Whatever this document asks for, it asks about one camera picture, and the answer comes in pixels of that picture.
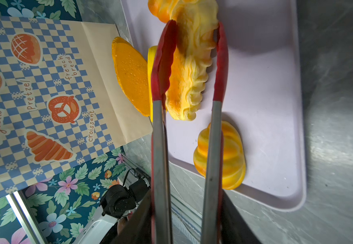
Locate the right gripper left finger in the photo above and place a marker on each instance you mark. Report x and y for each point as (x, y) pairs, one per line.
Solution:
(138, 229)

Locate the red silicone tongs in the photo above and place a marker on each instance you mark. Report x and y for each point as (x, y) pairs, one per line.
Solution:
(161, 204)

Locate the small croissant bread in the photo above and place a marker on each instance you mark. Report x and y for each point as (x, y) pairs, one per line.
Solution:
(234, 165)

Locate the square toast bread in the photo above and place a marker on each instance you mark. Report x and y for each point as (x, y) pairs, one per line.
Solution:
(196, 21)

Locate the oval orange bread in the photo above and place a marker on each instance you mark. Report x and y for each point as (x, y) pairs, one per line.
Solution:
(132, 74)

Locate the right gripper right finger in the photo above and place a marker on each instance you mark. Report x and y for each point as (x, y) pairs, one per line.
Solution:
(234, 229)

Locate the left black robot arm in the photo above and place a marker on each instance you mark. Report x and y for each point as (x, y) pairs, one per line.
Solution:
(118, 202)

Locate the lavender tray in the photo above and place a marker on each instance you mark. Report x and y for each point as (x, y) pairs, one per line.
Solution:
(263, 99)

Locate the ring donut bread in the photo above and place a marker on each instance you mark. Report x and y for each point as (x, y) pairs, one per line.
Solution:
(162, 9)

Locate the checkered paper bag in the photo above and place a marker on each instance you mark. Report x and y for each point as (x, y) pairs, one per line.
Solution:
(60, 102)

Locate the yellow oval bread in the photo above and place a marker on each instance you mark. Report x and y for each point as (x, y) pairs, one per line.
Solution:
(151, 58)

